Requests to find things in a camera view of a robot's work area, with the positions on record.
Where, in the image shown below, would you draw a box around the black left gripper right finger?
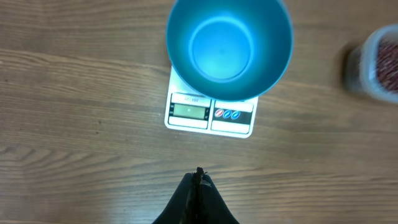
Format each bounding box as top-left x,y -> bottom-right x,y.
196,167 -> 239,224

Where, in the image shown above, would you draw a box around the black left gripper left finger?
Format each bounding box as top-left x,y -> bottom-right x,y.
153,173 -> 193,224

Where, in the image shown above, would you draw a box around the white digital kitchen scale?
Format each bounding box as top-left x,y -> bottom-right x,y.
164,68 -> 259,138

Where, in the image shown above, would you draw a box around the teal blue bowl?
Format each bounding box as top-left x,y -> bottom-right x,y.
165,0 -> 294,101

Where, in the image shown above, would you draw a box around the clear plastic bean container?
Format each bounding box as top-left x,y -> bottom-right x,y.
345,24 -> 397,104

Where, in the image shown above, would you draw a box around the red beans in container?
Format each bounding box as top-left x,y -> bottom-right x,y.
376,40 -> 397,93

